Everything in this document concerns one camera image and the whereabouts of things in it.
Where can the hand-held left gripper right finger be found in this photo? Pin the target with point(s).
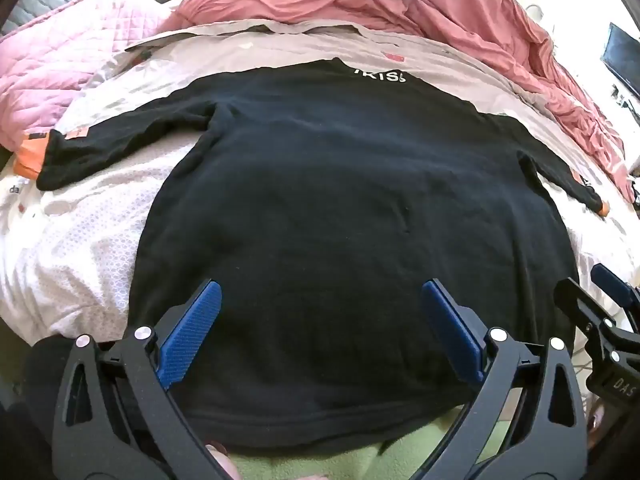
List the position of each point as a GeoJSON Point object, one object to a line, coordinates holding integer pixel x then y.
{"type": "Point", "coordinates": [452, 330]}

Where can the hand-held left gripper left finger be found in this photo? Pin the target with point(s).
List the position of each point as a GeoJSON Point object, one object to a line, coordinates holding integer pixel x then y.
{"type": "Point", "coordinates": [192, 330]}

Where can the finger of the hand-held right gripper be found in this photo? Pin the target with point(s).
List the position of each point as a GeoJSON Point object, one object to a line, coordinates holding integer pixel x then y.
{"type": "Point", "coordinates": [612, 282]}
{"type": "Point", "coordinates": [582, 305]}

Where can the black sweater with orange print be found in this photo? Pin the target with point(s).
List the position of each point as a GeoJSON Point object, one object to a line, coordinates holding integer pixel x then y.
{"type": "Point", "coordinates": [325, 210]}

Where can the pale patterned bed sheet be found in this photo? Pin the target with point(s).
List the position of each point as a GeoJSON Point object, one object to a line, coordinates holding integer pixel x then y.
{"type": "Point", "coordinates": [90, 240]}

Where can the dark cloth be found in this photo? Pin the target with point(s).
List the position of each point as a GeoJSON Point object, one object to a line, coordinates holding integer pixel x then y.
{"type": "Point", "coordinates": [45, 375]}

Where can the person's green garment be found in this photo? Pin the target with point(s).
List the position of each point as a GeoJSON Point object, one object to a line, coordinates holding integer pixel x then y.
{"type": "Point", "coordinates": [310, 465]}

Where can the black flat television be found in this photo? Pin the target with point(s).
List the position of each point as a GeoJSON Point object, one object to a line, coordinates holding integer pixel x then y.
{"type": "Point", "coordinates": [622, 60]}

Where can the pink quilted blanket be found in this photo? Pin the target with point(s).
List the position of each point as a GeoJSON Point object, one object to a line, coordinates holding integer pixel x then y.
{"type": "Point", "coordinates": [75, 50]}

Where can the salmon red duvet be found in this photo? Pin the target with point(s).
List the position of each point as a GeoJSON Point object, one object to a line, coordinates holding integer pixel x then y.
{"type": "Point", "coordinates": [400, 0]}

